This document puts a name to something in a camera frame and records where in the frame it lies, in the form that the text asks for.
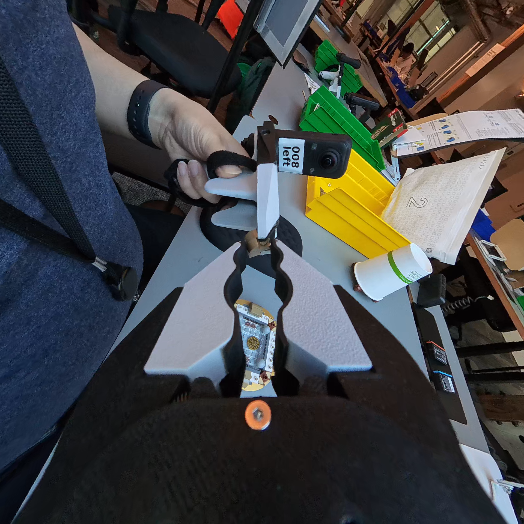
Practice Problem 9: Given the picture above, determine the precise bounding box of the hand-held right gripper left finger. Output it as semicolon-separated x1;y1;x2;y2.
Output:
144;242;247;389

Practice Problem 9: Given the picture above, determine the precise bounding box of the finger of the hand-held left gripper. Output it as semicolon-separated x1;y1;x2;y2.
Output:
255;163;281;243

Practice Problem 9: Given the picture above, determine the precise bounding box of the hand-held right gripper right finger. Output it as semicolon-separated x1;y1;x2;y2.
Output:
270;241;373;383

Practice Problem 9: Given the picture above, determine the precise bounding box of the small tan lego piece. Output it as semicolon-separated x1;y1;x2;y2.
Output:
245;230;273;258

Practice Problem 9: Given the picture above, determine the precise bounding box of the round tan lego base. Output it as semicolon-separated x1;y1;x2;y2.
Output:
233;299;277;398

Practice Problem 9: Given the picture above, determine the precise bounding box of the person's left forearm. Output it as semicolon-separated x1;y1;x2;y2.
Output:
71;22;160;143

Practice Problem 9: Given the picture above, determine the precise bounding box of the person's left hand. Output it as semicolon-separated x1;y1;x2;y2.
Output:
149;88;251;204

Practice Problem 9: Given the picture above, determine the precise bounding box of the green plastic bin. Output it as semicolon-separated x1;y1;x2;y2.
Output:
314;39;364;98
298;85;386;172

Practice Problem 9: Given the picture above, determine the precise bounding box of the yellow plastic bin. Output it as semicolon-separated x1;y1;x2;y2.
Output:
305;148;396;214
305;187;411;259

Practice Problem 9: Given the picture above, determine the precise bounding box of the black round textured pad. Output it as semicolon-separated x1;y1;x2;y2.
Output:
199;204;304;280

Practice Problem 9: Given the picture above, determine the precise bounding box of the white paper cup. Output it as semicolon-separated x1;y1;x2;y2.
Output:
351;243;433;302

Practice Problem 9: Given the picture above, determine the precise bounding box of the dark green bag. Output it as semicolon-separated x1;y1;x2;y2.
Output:
226;56;276;132

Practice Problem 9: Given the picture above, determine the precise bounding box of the black desk mat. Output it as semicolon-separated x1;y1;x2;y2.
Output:
410;302;468;425

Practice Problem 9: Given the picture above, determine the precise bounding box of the small black device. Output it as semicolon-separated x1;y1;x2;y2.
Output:
416;273;447;308

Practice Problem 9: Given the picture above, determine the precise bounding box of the black battery red label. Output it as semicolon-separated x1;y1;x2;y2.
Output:
425;340;448;366

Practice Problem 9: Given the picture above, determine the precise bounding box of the white numbered paper bag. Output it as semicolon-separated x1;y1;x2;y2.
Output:
380;147;507;265

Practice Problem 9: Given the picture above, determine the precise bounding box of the black battery blue label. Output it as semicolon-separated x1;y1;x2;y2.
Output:
431;370;456;394

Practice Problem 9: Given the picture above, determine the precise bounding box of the grey framed monitor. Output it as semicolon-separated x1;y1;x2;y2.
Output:
252;0;323;69

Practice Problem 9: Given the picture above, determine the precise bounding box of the printed instruction sheet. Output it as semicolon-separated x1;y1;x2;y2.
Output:
394;108;524;159

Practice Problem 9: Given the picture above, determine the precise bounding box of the black wrist watch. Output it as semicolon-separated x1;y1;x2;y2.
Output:
126;79;171;149

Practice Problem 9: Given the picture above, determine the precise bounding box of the person's blue shirt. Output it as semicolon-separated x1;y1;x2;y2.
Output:
0;0;144;475

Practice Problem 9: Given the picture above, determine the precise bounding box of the black office chair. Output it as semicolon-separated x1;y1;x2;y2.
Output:
107;0;243;100

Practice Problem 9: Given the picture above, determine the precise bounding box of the white paper sheet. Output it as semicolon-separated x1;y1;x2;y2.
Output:
458;443;518;524

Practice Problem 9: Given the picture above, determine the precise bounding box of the black and white handle tool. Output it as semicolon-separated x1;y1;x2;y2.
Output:
318;52;362;100

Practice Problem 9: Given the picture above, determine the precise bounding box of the black coiled cable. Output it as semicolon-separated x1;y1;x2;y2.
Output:
441;294;495;317

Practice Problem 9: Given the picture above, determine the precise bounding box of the black lanyard strap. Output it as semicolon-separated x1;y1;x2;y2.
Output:
0;57;140;302

